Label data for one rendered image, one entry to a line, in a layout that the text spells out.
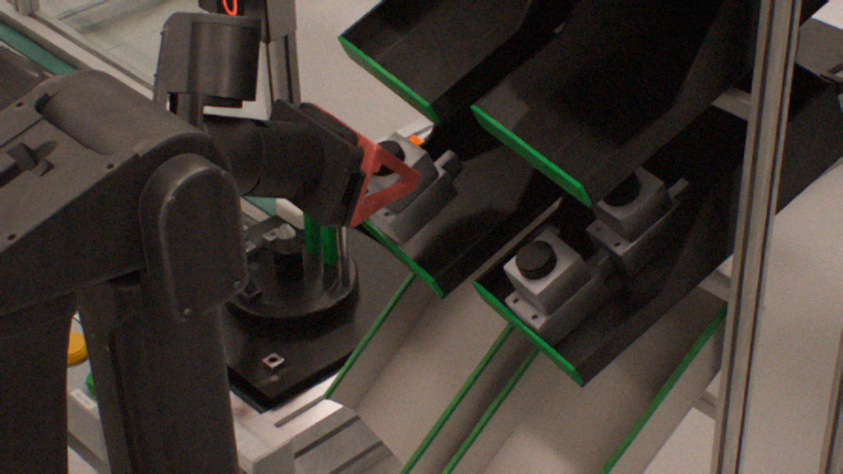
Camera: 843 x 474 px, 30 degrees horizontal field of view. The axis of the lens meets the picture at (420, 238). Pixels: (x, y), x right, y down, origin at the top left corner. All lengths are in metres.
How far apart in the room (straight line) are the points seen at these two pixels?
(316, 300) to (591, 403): 0.38
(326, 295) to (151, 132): 0.96
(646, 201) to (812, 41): 0.95
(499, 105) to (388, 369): 0.37
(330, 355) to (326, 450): 0.10
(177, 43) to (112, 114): 0.46
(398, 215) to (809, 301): 0.70
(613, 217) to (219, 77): 0.31
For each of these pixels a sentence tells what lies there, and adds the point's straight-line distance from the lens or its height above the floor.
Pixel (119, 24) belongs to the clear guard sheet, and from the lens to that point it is 2.06.
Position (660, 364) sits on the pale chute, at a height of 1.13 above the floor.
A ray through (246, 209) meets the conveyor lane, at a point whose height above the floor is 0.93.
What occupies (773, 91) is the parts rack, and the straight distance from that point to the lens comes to 1.11.
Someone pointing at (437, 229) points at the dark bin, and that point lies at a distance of 1.31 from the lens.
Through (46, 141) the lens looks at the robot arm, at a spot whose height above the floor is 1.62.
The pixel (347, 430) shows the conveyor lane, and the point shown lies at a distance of 1.54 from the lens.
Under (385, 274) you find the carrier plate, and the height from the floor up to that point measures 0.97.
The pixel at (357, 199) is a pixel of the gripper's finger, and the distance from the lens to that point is 1.18.
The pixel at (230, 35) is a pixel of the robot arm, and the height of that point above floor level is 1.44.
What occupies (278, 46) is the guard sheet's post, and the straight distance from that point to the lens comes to 1.75.
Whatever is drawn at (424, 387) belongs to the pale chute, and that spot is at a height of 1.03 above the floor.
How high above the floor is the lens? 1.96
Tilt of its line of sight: 35 degrees down
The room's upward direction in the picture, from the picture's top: 2 degrees counter-clockwise
